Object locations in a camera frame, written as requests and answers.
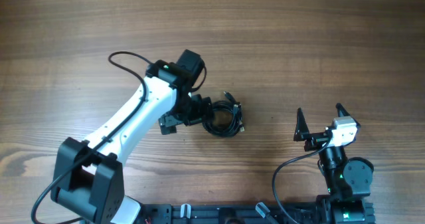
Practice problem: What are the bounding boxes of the black mounting rail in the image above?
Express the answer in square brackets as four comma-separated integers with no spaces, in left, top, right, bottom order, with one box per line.
[132,202,376,224]

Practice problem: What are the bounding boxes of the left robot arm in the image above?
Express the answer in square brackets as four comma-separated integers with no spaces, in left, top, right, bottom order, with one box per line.
[48,50,213,223]

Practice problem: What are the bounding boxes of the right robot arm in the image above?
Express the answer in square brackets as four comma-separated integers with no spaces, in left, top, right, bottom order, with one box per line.
[294,103,376,223]

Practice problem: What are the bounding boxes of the camera cable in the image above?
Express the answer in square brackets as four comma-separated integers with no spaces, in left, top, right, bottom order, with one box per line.
[272,136,334,224]
[31,51,155,224]

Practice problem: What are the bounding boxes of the left camera cable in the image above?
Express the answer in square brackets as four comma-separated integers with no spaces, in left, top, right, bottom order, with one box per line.
[31,51,155,224]

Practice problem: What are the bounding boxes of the thick black cable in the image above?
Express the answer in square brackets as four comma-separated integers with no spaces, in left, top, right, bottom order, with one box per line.
[201,90,246,139]

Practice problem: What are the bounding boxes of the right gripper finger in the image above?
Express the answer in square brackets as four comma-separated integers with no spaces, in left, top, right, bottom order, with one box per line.
[335,103,361,128]
[294,108,310,142]

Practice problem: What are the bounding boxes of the right camera cable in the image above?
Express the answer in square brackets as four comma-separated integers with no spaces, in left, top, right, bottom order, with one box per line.
[272,136,334,224]

